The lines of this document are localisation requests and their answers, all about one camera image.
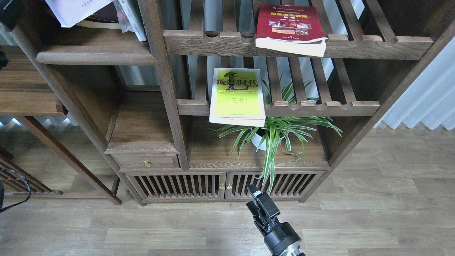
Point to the white book in plastic wrap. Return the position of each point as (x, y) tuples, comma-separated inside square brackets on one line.
[(129, 17)]

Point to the maroon book with cream pages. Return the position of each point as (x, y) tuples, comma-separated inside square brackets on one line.
[(106, 17)]

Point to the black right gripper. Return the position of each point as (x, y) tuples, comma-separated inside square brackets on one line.
[(280, 238)]

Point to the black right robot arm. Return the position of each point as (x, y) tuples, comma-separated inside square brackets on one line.
[(280, 238)]

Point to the dark wooden bookshelf unit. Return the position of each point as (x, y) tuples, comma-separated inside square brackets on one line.
[(149, 100)]

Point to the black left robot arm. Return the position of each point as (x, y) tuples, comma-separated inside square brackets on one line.
[(11, 11)]

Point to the white pleated curtain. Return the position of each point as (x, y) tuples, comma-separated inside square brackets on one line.
[(430, 100)]

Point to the yellow-green paperback book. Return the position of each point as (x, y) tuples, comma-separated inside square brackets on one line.
[(237, 97)]

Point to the green spider plant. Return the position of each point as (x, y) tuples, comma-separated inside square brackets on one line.
[(274, 129)]

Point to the red paperback book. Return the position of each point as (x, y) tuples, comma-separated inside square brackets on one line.
[(291, 29)]

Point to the white and purple book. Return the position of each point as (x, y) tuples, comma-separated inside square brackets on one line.
[(70, 12)]

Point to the brass drawer knob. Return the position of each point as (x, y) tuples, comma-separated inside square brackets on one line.
[(146, 163)]

